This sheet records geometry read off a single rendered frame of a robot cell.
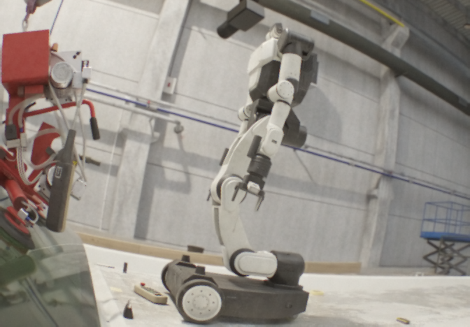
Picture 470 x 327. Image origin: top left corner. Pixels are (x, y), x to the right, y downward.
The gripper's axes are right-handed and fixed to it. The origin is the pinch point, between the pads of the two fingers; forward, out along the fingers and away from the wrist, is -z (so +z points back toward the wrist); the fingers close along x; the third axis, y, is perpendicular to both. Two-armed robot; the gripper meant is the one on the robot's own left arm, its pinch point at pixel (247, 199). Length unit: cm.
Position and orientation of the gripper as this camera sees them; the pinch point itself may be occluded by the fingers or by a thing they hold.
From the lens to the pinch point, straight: 168.0
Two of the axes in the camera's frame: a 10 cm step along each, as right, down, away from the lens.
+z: 3.5, -9.0, 2.6
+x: -8.8, -4.2, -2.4
